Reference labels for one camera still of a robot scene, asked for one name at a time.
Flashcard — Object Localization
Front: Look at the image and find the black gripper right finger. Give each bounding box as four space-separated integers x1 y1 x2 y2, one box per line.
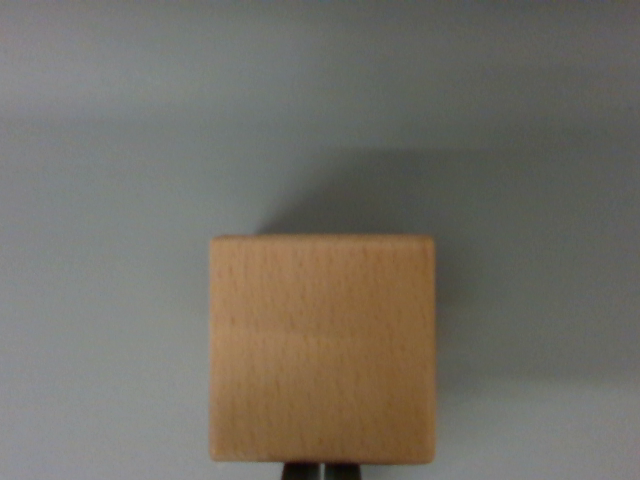
323 461 363 480

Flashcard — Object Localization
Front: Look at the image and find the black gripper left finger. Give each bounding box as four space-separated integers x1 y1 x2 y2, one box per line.
281 460 324 480

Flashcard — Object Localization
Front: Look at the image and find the wooden cube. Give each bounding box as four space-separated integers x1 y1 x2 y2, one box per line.
208 233 437 465

